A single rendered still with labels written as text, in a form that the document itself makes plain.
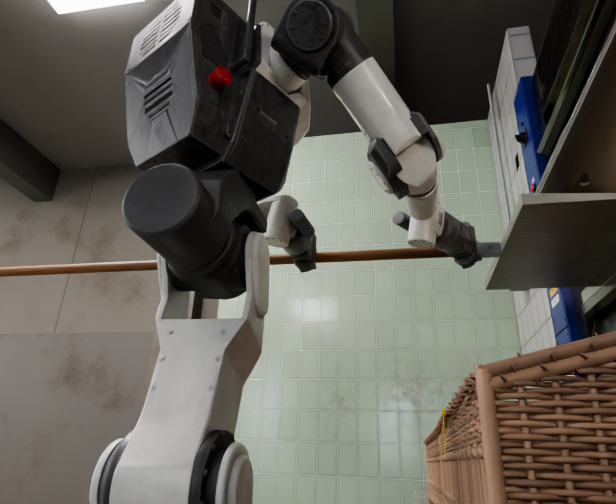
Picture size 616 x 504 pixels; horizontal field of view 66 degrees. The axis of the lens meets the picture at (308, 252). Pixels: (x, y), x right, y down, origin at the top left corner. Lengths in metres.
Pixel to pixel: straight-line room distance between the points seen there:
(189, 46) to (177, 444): 0.59
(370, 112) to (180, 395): 0.55
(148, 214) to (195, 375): 0.24
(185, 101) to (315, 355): 1.93
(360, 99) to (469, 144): 2.22
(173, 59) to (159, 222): 0.33
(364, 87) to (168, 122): 0.34
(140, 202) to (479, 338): 2.11
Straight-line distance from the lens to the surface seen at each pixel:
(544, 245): 1.33
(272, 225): 1.13
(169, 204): 0.65
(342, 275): 2.66
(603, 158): 1.39
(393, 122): 0.86
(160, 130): 0.84
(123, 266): 1.56
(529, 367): 0.38
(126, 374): 4.23
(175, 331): 0.77
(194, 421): 0.69
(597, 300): 1.60
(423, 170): 0.91
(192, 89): 0.80
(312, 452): 2.51
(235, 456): 0.68
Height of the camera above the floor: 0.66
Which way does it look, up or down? 24 degrees up
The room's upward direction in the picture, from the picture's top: 2 degrees clockwise
